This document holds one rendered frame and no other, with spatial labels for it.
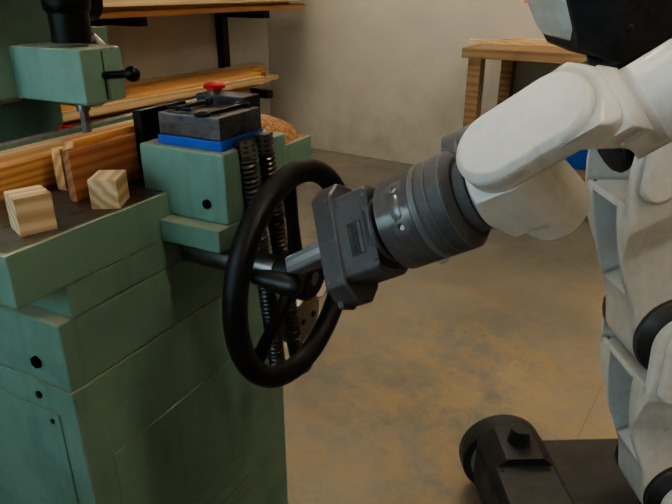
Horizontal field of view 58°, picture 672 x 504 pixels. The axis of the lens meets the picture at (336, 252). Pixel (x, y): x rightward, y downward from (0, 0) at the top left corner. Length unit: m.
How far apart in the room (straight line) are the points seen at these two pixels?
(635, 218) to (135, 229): 0.69
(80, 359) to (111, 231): 0.15
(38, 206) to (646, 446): 1.05
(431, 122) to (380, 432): 2.78
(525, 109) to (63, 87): 0.62
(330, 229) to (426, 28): 3.62
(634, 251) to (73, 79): 0.83
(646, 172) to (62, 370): 0.79
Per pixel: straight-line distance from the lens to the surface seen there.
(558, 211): 0.52
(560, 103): 0.47
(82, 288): 0.75
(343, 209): 0.58
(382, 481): 1.65
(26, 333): 0.80
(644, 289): 1.08
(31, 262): 0.70
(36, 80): 0.94
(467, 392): 1.96
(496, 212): 0.50
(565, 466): 1.52
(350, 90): 4.48
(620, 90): 0.48
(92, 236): 0.74
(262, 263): 0.78
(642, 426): 1.23
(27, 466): 0.96
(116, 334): 0.81
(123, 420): 0.87
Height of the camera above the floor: 1.14
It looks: 24 degrees down
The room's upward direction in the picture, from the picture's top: straight up
